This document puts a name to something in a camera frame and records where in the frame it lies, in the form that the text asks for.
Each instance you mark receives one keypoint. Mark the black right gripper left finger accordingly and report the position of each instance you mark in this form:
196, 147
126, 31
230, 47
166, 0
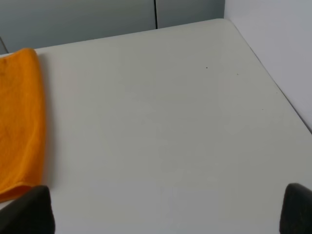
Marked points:
30, 214

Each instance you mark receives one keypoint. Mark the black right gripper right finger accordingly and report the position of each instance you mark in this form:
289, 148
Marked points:
296, 214

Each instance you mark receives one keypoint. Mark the orange towel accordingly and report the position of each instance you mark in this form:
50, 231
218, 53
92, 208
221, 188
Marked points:
22, 123

